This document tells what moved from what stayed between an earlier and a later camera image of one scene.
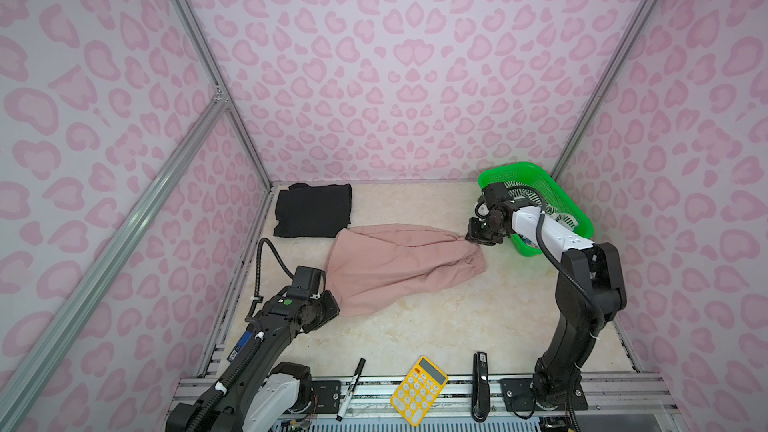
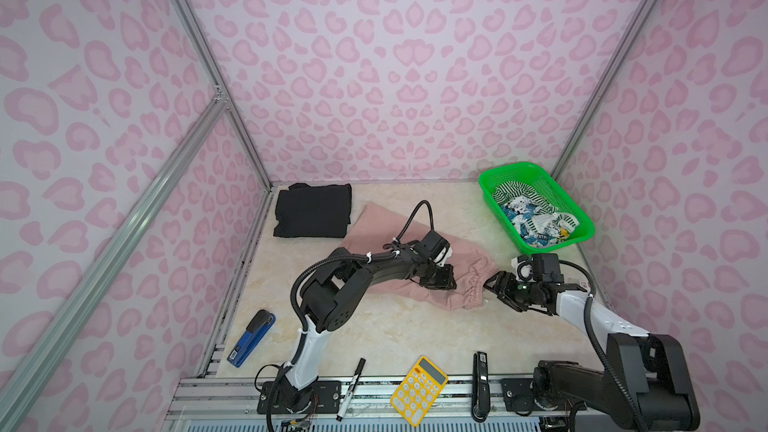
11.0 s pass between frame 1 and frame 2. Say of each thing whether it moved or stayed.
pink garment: moved
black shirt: stayed
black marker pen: stayed
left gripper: moved
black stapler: stayed
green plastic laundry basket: stayed
